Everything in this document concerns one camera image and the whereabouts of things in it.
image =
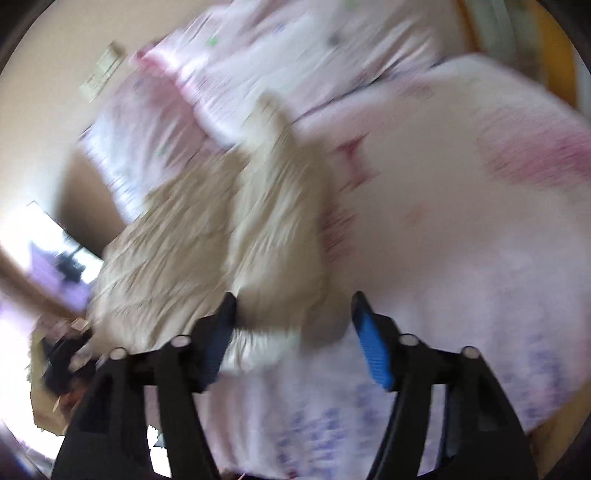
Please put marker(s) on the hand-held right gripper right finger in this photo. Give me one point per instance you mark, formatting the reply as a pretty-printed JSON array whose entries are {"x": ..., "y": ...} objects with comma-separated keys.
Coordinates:
[{"x": 374, "y": 346}]

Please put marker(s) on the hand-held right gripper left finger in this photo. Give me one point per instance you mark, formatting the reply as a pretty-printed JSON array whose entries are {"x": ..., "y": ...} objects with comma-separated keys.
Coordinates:
[{"x": 214, "y": 346}]

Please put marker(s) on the cream quilted down jacket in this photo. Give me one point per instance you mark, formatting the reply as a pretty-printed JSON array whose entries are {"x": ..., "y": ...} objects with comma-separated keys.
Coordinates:
[{"x": 207, "y": 240}]

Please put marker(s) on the pink floral bed sheet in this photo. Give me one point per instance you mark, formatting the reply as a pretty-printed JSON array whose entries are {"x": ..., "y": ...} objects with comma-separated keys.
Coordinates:
[{"x": 461, "y": 230}]

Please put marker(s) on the pink floral pillow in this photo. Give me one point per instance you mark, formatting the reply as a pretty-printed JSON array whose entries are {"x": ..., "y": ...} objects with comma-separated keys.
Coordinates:
[
  {"x": 138, "y": 138},
  {"x": 286, "y": 55}
]

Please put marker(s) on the beige wall switch panel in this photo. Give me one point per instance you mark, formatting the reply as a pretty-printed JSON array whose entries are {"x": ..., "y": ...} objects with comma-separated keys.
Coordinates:
[{"x": 102, "y": 71}]

